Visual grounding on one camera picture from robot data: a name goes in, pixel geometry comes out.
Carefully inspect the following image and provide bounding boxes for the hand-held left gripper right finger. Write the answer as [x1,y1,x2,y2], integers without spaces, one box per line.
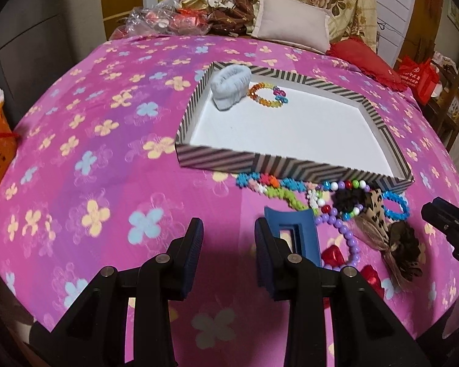
[254,217,431,367]

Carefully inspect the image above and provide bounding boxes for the brown leopard scrunchie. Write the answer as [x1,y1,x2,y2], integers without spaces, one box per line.
[382,222,424,289]

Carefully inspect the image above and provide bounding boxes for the grey fridge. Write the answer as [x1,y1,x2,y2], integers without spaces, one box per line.
[0,0,75,123]

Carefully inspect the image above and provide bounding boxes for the blue hair claw clip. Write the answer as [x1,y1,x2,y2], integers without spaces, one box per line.
[264,206,323,268]

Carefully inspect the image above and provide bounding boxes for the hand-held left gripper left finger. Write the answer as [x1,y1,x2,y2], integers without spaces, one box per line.
[30,217,204,367]

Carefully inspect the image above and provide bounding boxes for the mixed colour round bead bracelet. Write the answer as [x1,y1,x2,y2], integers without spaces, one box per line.
[306,180,371,222]

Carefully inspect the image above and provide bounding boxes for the pink floral blanket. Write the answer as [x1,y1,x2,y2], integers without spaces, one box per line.
[0,34,459,367]

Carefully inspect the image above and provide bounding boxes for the clear plastic bag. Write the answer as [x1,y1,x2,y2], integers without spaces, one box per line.
[124,0,211,39]

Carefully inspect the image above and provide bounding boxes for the cyan bead bracelet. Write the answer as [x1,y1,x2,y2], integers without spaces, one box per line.
[380,191,411,222]

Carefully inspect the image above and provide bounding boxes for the red shopping bag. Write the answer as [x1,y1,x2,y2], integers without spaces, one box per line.
[398,55,440,104]

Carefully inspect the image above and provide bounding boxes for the beige pillow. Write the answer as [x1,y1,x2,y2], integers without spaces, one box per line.
[250,0,331,52]

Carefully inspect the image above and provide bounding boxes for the leopard print hair bow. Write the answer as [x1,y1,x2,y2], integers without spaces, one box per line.
[352,189,391,253]

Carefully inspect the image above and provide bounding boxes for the purple bead bracelet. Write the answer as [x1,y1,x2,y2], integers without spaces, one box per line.
[314,212,362,268]

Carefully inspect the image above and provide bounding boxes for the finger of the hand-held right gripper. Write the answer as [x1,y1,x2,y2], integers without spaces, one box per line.
[422,197,459,272]

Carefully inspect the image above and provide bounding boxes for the red pillow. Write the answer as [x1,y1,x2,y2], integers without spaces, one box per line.
[327,38,406,92]

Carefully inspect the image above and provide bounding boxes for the red bow hair clip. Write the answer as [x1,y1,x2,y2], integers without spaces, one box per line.
[320,247,385,299]

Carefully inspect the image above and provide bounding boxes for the wooden shelf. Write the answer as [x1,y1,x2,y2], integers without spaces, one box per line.
[424,51,459,154]

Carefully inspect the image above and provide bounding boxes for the black scrunchie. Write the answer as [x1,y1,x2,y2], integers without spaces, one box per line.
[331,189,368,215]

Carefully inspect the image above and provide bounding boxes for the striped cardboard box tray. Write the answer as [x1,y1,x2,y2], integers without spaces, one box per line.
[175,61,414,194]

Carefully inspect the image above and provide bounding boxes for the rainbow bead bracelet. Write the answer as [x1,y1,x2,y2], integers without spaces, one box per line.
[247,81,289,109]

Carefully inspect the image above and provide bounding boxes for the colourful flower bead bracelet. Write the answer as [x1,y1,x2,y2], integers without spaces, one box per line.
[235,172,310,212]

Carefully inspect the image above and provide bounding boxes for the light blue scrunchie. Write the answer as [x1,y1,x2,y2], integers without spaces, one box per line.
[210,65,252,112]

